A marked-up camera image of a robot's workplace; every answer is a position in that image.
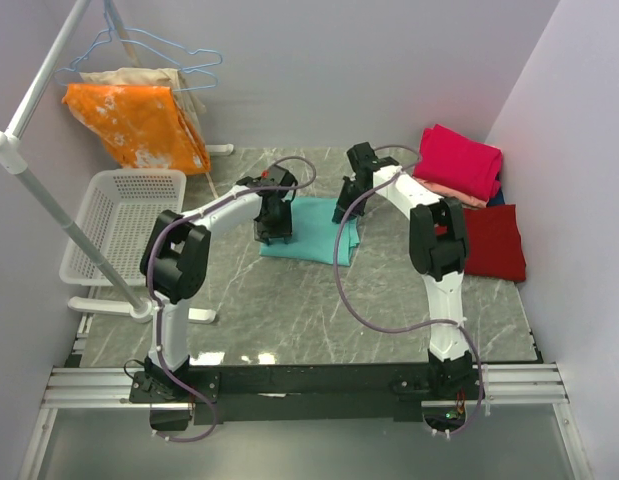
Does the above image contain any teal t shirt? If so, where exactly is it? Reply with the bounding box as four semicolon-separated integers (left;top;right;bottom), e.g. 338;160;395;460
260;197;339;265

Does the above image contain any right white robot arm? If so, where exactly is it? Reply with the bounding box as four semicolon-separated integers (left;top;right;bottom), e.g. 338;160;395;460
333;142;473;399

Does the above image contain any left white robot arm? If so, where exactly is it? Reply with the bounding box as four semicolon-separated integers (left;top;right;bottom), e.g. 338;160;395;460
140;166;299;402

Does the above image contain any pink folded t shirt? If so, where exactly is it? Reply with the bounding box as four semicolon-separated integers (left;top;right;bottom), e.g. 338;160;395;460
413;124;503;202

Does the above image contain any salmon folded t shirt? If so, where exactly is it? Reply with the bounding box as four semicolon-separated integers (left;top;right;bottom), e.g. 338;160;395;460
416;178;487;209

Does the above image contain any blue folded t shirt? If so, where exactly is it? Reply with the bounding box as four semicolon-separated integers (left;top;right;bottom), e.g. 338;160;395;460
487;176;506;207

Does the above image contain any dark red folded t shirt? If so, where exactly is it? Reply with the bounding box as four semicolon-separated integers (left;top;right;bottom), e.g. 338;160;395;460
464;205;526;283

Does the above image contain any white plastic laundry basket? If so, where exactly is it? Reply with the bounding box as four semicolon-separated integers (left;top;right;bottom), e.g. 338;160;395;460
75;169;186;287

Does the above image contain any orange patterned cloth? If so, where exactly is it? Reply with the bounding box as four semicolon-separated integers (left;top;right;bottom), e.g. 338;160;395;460
62;83;211;175

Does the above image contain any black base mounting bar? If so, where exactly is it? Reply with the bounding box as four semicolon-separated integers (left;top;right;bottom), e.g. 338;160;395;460
128;359;485;432

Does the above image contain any beige hanging cloth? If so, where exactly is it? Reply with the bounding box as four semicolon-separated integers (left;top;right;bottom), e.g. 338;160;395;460
80;67;206;140

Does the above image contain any white clothes rack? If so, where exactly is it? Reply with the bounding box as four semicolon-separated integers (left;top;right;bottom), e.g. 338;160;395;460
0;0;235;325

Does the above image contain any blue wire hanger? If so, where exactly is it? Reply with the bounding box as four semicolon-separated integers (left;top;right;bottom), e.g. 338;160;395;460
53;68;219;91
59;1;224;78

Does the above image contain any aluminium rail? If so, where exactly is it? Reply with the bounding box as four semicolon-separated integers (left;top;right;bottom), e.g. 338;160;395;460
37;363;593;479

